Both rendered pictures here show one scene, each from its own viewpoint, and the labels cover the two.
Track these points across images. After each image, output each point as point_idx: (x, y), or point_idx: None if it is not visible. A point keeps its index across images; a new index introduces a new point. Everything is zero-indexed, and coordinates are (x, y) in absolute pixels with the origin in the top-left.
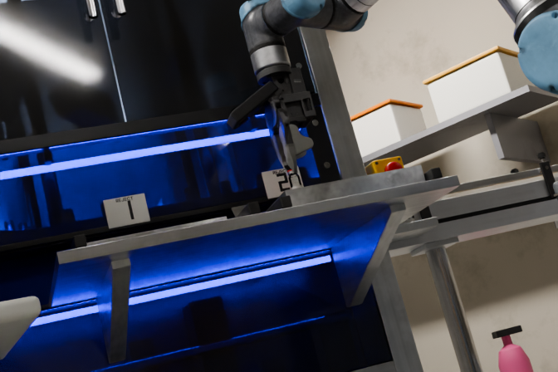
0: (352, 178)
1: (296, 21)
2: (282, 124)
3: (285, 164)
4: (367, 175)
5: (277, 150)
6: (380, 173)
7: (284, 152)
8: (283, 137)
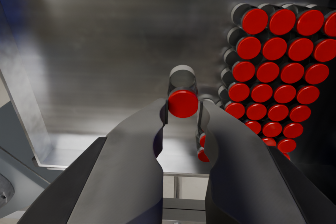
0: (3, 83)
1: None
2: (31, 217)
3: (203, 110)
4: (13, 104)
5: (243, 153)
6: (20, 121)
7: (157, 124)
8: (103, 163)
